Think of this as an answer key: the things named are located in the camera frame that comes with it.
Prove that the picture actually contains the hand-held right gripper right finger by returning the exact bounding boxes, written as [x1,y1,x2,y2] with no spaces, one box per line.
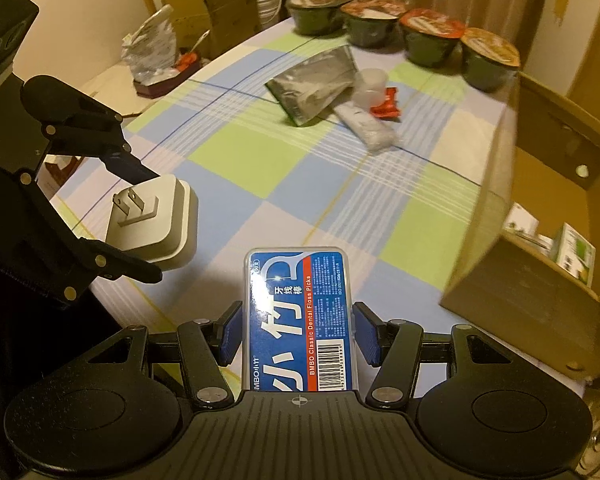
[352,301,519,408]

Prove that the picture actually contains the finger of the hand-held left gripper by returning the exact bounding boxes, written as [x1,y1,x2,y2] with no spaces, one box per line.
[10,170,164,303]
[20,74,162,187]

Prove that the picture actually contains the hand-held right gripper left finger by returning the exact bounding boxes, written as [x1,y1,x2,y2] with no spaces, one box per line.
[84,301,245,408]

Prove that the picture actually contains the white power adapter plug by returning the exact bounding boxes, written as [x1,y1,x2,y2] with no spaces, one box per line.
[105,174,199,271]

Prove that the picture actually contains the blue floss picks box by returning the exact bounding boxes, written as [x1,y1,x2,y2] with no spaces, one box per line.
[243,246,357,393]

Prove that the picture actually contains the wide cardboard box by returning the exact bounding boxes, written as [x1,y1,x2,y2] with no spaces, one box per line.
[440,72,600,386]

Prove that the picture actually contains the white medicine box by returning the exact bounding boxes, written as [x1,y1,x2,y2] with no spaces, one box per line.
[502,202,552,258]

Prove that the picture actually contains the green white barcode box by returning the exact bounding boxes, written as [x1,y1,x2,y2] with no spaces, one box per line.
[552,222,596,287]

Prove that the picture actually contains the red candy packet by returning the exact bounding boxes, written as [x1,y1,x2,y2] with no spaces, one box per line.
[369,87,402,122]

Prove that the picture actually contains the clear plastic cup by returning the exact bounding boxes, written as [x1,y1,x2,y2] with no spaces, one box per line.
[352,69,387,108]

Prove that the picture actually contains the dark brown tray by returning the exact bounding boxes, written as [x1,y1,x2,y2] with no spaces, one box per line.
[132,57,208,98]

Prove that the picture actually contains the crinkled clear plastic bag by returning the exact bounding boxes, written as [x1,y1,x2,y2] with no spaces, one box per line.
[122,5,181,83]

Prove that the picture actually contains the checked blue green tablecloth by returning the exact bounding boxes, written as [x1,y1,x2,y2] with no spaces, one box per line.
[50,17,521,391]

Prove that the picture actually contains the small cardboard box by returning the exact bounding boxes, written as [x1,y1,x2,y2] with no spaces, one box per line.
[162,0,211,56]

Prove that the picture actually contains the tall cardboard box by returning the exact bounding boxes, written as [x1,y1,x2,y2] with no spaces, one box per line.
[205,0,263,58]

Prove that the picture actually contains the silver foil pouch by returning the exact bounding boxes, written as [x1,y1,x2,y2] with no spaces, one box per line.
[265,45,356,127]

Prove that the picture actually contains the clear plastic packaging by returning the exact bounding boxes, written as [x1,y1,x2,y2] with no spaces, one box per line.
[334,101,397,153]

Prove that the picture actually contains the dark-lid instant noodle bowl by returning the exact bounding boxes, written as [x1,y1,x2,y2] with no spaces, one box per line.
[286,0,356,36]

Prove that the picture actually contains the brown-lid instant noodle bowl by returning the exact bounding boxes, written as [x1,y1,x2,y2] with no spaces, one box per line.
[341,0,411,50]

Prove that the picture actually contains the orange-lid instant noodle bowl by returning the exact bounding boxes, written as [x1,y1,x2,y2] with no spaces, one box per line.
[461,28,522,93]

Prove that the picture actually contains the red-lid instant noodle bowl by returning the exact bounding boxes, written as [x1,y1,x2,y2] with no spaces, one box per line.
[399,8,468,67]

